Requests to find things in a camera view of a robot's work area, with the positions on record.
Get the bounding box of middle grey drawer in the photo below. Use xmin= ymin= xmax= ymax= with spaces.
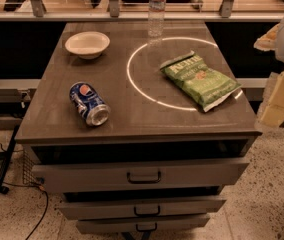
xmin=59 ymin=196 xmax=226 ymax=220

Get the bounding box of grey drawer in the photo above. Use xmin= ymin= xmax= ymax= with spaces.
xmin=59 ymin=196 xmax=226 ymax=220
xmin=76 ymin=214 xmax=210 ymax=234
xmin=32 ymin=158 xmax=248 ymax=193

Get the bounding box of green chip bag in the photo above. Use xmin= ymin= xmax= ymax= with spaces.
xmin=160 ymin=51 xmax=241 ymax=112

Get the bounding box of black leaning bar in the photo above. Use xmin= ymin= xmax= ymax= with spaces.
xmin=0 ymin=126 xmax=19 ymax=194

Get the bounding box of top grey drawer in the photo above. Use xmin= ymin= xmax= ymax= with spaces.
xmin=32 ymin=158 xmax=248 ymax=193

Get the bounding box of black floor cable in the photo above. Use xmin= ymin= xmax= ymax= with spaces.
xmin=0 ymin=115 xmax=50 ymax=240

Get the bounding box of grey drawer cabinet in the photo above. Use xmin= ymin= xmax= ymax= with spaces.
xmin=14 ymin=20 xmax=263 ymax=235

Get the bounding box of blue pepsi can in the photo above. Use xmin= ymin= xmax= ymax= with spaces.
xmin=69 ymin=82 xmax=111 ymax=126

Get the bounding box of clear plastic water bottle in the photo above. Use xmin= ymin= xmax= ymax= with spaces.
xmin=148 ymin=0 xmax=166 ymax=38

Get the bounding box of bottom grey drawer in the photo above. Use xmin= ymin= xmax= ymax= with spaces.
xmin=76 ymin=214 xmax=210 ymax=234

